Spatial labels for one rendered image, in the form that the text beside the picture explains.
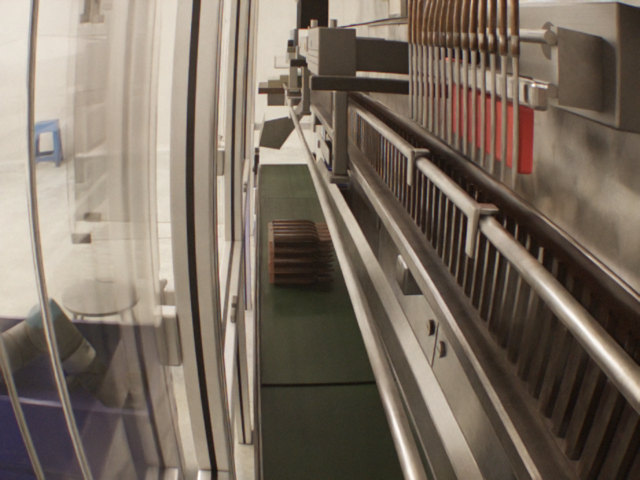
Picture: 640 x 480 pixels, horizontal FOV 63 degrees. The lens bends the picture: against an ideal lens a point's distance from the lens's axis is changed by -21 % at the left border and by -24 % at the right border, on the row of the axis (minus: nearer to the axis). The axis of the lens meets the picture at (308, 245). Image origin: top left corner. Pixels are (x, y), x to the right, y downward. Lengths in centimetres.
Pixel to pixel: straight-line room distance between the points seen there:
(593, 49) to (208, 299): 44
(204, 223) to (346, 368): 25
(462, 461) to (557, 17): 44
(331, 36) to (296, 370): 64
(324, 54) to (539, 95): 82
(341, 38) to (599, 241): 63
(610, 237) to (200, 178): 47
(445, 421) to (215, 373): 24
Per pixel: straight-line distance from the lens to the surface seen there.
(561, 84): 53
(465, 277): 46
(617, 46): 53
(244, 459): 170
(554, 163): 89
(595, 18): 57
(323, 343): 80
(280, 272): 97
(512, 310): 38
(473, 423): 74
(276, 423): 63
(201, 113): 57
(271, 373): 72
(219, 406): 67
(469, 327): 44
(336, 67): 115
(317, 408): 66
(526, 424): 34
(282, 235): 96
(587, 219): 80
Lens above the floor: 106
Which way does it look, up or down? 19 degrees down
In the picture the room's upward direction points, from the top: 1 degrees clockwise
